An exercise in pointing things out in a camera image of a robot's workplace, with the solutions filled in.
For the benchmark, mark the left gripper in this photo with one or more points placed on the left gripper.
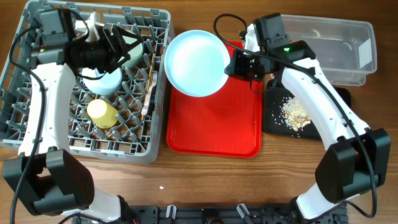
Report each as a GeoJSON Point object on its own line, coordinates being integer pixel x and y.
{"type": "Point", "coordinates": [118, 55]}

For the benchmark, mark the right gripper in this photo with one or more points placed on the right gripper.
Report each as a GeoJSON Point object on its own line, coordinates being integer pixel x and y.
{"type": "Point", "coordinates": [235, 68]}

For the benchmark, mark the light green bowl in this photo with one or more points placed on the light green bowl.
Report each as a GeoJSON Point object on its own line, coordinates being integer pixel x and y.
{"type": "Point", "coordinates": [135, 54]}

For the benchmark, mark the wooden chopstick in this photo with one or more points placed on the wooden chopstick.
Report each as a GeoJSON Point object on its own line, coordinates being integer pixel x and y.
{"type": "Point", "coordinates": [150, 76]}

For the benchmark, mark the light blue bowl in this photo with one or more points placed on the light blue bowl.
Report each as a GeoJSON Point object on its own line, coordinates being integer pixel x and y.
{"type": "Point", "coordinates": [106, 85]}

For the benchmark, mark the white round plate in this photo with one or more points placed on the white round plate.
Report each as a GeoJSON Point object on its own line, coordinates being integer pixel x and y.
{"type": "Point", "coordinates": [194, 63]}

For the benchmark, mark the food scraps and rice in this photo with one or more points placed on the food scraps and rice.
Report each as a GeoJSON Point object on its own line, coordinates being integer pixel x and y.
{"type": "Point", "coordinates": [291, 114]}

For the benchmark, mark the yellow plastic cup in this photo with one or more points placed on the yellow plastic cup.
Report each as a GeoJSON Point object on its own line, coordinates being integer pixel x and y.
{"type": "Point", "coordinates": [102, 114]}

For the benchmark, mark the white plastic fork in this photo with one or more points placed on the white plastic fork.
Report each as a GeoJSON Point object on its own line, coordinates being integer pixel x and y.
{"type": "Point", "coordinates": [145, 108]}

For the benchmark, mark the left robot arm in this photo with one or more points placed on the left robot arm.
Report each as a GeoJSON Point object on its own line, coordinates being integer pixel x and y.
{"type": "Point", "coordinates": [44, 176]}

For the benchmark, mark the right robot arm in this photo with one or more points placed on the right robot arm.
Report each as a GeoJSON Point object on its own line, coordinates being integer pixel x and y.
{"type": "Point", "coordinates": [356, 156]}

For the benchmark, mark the black plastic tray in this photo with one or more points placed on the black plastic tray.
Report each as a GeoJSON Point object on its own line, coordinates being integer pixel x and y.
{"type": "Point", "coordinates": [273, 121]}

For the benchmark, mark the red plastic tray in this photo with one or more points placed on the red plastic tray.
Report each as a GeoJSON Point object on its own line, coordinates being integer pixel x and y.
{"type": "Point", "coordinates": [227, 123]}

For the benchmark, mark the clear plastic bin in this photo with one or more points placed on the clear plastic bin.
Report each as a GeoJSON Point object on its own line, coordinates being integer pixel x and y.
{"type": "Point", "coordinates": [346, 49]}

